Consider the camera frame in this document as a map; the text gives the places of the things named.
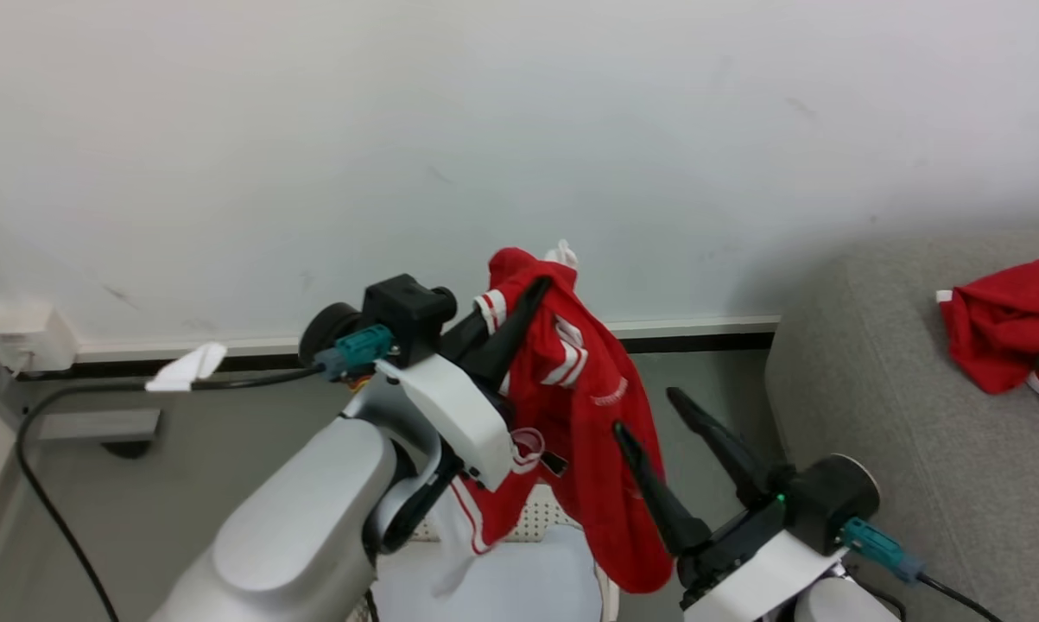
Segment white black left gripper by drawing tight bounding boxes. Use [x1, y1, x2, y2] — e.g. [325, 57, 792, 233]
[375, 275, 554, 493]

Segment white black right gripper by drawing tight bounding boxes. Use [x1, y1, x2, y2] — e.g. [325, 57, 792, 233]
[611, 386, 846, 622]

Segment red basketball jersey white trim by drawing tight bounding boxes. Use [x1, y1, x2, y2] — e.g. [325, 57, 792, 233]
[935, 250, 1039, 414]

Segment white cloth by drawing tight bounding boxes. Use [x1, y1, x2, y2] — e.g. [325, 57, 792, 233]
[371, 522, 608, 622]

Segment grey fabric sofa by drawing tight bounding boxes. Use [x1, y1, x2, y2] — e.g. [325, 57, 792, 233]
[764, 226, 1039, 622]

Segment white perforated laundry basket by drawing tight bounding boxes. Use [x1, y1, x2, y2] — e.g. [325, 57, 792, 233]
[410, 484, 622, 622]

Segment teal left camera connector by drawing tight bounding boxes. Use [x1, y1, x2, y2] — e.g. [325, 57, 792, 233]
[314, 323, 396, 383]

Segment teal camera connector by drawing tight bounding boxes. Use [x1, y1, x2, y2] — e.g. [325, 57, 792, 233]
[314, 323, 396, 383]
[841, 517, 928, 585]

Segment teal right camera connector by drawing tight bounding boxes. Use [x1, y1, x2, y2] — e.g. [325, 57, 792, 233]
[841, 517, 928, 585]

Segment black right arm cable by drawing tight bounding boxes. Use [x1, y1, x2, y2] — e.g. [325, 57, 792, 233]
[847, 572, 1008, 622]

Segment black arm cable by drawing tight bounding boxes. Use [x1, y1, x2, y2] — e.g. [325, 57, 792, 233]
[847, 572, 1008, 622]
[15, 366, 326, 622]

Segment white cable label tag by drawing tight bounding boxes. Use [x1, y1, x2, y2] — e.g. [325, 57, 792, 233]
[144, 341, 229, 394]

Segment grey metal foot bracket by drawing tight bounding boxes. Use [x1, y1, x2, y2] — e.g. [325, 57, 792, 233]
[34, 408, 162, 444]

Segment white wall socket box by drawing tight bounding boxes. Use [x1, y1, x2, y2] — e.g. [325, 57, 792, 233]
[0, 301, 79, 374]

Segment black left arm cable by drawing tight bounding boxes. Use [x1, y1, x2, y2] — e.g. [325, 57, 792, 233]
[15, 366, 326, 622]

